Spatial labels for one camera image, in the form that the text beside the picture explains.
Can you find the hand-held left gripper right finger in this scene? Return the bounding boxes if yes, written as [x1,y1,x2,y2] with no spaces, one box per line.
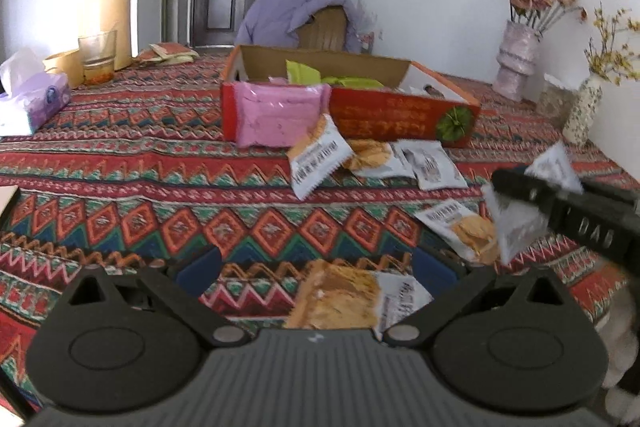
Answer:
[382,247,581,350]

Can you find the wooden chair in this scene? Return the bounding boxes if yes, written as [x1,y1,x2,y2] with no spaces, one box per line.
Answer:
[297,7,349,52]

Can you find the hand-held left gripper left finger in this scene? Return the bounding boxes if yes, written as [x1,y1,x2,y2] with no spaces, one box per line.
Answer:
[60,246,251,349]

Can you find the folded cloth mat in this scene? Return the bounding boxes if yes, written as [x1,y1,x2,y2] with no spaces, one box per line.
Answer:
[135,49,201,68]

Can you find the red cardboard box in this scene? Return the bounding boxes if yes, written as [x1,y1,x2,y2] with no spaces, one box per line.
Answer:
[220,44,482,148]

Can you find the purple tissue pack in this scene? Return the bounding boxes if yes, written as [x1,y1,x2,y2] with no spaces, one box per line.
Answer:
[0,48,72,136]

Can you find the glass jar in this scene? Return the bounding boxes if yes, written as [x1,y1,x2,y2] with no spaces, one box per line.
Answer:
[536,73,576,120]

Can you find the pink textured vase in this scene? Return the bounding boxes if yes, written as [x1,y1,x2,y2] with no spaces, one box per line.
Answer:
[492,19,543,102]

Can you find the beige notebook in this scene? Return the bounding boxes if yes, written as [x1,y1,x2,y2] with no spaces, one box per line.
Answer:
[0,186,21,220]

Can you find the green snack packet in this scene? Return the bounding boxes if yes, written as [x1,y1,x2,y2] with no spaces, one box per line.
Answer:
[286,59,326,85]
[322,76,386,90]

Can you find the yellow flower sprigs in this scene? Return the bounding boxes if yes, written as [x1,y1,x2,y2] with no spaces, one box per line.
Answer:
[582,4,640,85]

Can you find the red label tan sachet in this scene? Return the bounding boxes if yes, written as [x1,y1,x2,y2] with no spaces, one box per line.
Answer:
[150,42,193,58]

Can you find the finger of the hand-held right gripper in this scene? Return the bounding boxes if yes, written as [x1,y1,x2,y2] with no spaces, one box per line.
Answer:
[492,168,586,220]

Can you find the clear glass cup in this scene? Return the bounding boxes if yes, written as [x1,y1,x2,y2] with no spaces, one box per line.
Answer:
[77,30,117,86]

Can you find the yellow thermos jug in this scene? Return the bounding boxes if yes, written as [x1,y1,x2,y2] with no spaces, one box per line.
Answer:
[85,0,133,72]

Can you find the patterned red tablecloth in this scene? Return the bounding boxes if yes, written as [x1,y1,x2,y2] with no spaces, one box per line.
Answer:
[0,52,640,427]

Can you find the person's right forearm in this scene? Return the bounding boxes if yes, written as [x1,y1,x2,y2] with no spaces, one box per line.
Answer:
[597,274,640,423]

